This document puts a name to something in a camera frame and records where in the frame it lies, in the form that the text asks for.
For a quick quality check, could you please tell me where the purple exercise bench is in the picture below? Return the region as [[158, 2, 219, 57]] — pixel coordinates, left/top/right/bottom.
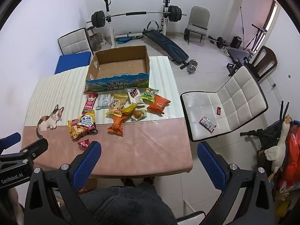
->
[[227, 46, 252, 64]]

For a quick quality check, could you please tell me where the yellow black noodle packet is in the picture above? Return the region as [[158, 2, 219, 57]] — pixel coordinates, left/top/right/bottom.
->
[[68, 111, 98, 141]]

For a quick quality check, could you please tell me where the black scooter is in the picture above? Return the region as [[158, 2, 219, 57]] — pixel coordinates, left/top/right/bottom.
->
[[240, 101, 291, 152]]

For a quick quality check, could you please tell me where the clear braised egg packet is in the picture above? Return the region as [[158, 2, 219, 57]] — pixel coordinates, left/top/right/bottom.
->
[[131, 109, 148, 122]]

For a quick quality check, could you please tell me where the long red snack packet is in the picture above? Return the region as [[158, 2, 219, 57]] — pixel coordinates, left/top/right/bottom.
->
[[82, 93, 98, 114]]

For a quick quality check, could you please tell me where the person's dark fleece clothing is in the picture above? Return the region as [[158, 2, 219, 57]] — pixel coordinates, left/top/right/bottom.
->
[[79, 182, 177, 225]]

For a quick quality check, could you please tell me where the grey chair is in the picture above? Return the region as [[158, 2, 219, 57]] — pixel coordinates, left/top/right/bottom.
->
[[184, 6, 210, 45]]

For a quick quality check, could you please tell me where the small barbell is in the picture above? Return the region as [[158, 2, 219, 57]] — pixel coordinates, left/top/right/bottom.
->
[[201, 35, 228, 50]]

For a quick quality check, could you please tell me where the blue cushion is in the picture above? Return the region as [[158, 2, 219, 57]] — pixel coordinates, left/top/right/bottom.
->
[[55, 52, 92, 75]]

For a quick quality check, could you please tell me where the green snack packet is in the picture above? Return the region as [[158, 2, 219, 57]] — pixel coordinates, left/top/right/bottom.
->
[[141, 88, 159, 103]]

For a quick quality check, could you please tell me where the large white padded chair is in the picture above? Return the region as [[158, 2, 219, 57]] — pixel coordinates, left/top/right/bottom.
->
[[180, 66, 269, 142]]

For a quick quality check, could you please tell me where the black folding stand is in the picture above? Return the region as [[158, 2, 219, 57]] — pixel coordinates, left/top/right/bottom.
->
[[239, 6, 268, 50]]

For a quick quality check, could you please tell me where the white barbell rack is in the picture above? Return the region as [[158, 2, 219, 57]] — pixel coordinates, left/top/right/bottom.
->
[[103, 0, 172, 48]]

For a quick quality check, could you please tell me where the orange chip packet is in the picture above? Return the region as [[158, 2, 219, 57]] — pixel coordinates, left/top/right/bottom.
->
[[147, 94, 171, 115]]

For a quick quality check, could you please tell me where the cat print table mat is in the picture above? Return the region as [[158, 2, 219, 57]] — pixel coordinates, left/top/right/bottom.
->
[[22, 56, 194, 177]]

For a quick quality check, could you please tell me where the black bin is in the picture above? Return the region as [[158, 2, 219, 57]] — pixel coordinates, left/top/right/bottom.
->
[[230, 36, 243, 49]]

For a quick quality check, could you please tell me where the printed cardboard box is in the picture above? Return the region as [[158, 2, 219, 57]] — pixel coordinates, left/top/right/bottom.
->
[[84, 45, 150, 95]]

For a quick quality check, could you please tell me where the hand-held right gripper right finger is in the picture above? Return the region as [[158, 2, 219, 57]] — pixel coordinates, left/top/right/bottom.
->
[[197, 142, 276, 225]]

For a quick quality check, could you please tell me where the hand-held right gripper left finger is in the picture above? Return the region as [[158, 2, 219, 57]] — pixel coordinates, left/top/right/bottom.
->
[[23, 141, 102, 225]]

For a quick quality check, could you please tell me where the clear water jug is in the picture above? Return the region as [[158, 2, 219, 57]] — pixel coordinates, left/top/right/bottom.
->
[[90, 28, 104, 51]]

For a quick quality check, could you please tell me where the small red chocolate packet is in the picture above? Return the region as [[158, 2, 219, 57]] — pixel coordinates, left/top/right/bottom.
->
[[77, 138, 91, 149]]

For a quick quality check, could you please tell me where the yellow bread snack packet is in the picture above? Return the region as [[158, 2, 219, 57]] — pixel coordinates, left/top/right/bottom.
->
[[105, 94, 129, 117]]

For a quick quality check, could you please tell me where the red plastic bag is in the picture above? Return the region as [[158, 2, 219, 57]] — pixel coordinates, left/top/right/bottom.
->
[[279, 124, 300, 194]]

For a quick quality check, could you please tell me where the white sausage packet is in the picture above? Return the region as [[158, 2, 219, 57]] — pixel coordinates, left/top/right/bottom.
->
[[127, 88, 144, 105]]

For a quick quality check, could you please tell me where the red white striped packet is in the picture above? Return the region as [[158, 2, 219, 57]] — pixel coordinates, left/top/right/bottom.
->
[[199, 116, 217, 134]]

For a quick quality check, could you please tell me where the chrome dumbbell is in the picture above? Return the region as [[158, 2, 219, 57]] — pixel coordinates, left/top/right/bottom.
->
[[180, 59, 199, 75]]

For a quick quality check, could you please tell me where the orange snack packet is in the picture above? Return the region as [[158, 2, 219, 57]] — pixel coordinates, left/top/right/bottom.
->
[[107, 115, 127, 137]]

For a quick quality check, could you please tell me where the black sit-up bench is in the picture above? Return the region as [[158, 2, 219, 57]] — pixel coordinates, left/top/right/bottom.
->
[[142, 21, 189, 66]]

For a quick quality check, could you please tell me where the white goose plush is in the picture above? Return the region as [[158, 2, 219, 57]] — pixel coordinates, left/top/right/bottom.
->
[[264, 115, 293, 174]]

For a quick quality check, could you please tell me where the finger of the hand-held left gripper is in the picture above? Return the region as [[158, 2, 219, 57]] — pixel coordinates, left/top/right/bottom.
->
[[0, 138, 49, 167], [0, 132, 22, 149]]

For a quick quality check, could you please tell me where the white snack packet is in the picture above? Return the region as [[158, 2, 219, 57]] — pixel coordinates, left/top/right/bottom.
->
[[95, 94, 112, 110]]

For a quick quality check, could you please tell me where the barbell with black plates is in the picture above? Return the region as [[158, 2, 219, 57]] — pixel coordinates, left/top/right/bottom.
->
[[85, 4, 188, 29]]

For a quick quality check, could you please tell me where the dark wooden chair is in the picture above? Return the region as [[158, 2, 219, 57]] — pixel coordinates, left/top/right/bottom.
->
[[247, 45, 278, 81]]

